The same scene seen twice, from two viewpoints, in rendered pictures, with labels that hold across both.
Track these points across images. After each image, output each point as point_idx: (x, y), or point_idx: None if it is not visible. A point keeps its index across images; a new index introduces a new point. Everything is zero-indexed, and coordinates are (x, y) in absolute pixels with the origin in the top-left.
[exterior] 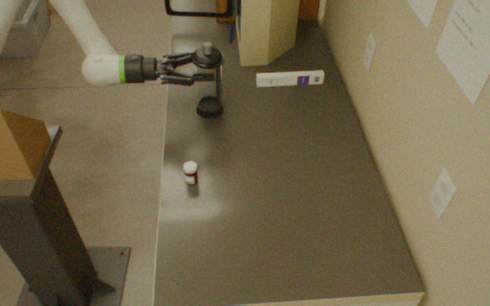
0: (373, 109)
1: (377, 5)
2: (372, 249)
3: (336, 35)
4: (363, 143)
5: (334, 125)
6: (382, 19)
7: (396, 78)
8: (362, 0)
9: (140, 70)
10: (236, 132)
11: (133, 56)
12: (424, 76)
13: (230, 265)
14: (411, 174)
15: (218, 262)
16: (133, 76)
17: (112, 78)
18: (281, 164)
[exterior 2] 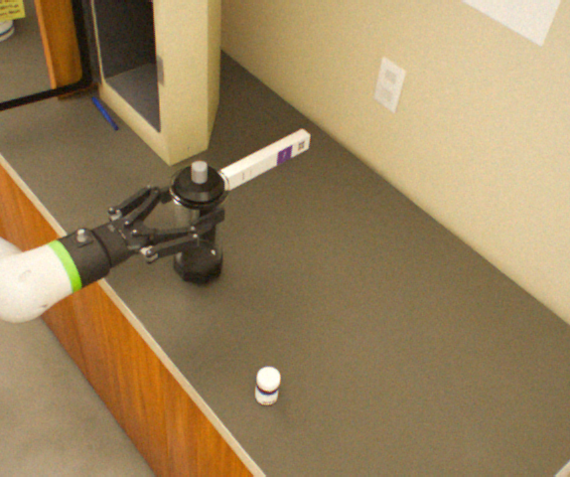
0: (424, 164)
1: (388, 15)
2: (557, 363)
3: (273, 63)
4: (429, 218)
5: (375, 207)
6: (410, 35)
7: (476, 117)
8: (342, 8)
9: (105, 256)
10: (259, 282)
11: (82, 238)
12: (551, 110)
13: None
14: (552, 241)
15: None
16: (96, 273)
17: (59, 294)
18: (360, 302)
